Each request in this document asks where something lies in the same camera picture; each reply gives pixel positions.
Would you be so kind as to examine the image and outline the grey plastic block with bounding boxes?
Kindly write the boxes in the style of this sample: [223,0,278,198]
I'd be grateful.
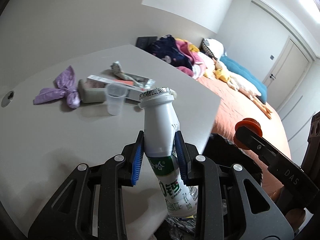
[77,79,108,103]

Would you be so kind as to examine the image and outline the white plastic drink bottle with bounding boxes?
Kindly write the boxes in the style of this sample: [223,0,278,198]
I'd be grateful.
[139,87,199,218]

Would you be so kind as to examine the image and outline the person's right hand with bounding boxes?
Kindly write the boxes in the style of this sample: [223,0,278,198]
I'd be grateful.
[285,206,307,228]

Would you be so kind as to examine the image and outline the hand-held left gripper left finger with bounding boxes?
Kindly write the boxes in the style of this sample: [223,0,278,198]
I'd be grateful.
[27,130,145,240]

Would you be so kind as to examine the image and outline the crumpled silver snack wrapper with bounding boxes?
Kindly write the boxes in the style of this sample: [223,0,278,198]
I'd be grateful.
[110,61,155,89]

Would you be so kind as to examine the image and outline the purple knotted plastic bag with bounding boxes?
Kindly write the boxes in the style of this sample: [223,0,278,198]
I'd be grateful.
[33,65,81,109]

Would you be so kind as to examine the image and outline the orange carton box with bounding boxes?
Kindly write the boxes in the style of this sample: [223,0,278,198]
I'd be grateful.
[86,74,150,103]

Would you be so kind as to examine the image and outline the round desk cable grommet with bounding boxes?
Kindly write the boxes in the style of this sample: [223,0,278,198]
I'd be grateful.
[1,91,15,108]

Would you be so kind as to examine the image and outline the white goose plush toy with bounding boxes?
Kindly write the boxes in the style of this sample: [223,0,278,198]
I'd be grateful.
[230,75,262,98]

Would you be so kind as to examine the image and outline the pile of clothes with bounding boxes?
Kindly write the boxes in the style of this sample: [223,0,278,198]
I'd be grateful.
[146,34,194,78]

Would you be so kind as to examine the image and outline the white room door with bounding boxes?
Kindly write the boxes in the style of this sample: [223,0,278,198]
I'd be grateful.
[261,37,313,110]

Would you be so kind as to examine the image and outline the yellow duck plush toy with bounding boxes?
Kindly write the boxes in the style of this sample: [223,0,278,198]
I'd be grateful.
[214,61,233,83]

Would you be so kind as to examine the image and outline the dark wall socket panel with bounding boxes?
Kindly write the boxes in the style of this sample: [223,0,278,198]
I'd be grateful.
[136,37,150,50]

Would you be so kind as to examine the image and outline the clear plastic cup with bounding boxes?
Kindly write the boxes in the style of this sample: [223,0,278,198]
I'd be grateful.
[105,83,125,115]

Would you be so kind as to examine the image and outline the checkered pillow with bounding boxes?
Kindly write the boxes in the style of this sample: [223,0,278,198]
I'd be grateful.
[201,38,224,60]

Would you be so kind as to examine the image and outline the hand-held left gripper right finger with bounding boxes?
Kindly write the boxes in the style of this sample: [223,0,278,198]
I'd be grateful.
[174,130,293,240]

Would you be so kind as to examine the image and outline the pink fleece blanket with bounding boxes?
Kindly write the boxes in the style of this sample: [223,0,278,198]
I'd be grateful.
[175,39,208,78]

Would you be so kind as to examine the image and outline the bed with orange sheet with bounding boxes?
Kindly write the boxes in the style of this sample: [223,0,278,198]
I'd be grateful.
[197,75,292,200]

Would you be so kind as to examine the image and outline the teal pillow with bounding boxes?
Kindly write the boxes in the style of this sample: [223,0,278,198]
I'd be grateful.
[220,55,268,103]

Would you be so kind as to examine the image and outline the crumpled plastic wrappers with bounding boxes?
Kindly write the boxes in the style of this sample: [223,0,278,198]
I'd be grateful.
[166,215,198,240]

